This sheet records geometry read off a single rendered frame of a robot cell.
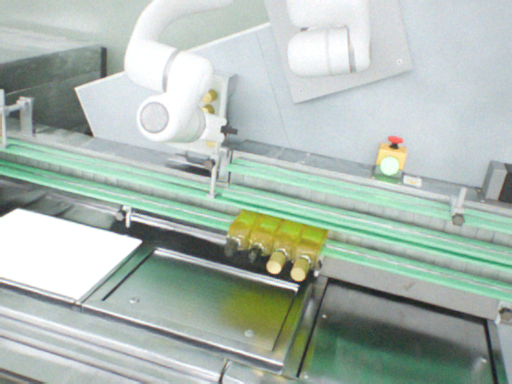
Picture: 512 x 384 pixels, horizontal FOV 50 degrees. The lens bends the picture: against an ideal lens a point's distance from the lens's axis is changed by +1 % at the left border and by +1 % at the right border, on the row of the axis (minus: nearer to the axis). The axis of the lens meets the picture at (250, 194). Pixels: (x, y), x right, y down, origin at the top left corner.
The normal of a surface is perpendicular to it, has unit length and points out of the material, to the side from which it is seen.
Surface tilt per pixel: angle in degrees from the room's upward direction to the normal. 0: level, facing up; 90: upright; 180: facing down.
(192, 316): 90
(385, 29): 3
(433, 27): 0
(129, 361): 90
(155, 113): 16
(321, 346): 90
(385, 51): 3
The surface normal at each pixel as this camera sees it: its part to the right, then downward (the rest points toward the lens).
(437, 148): -0.29, 0.34
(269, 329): 0.12, -0.91
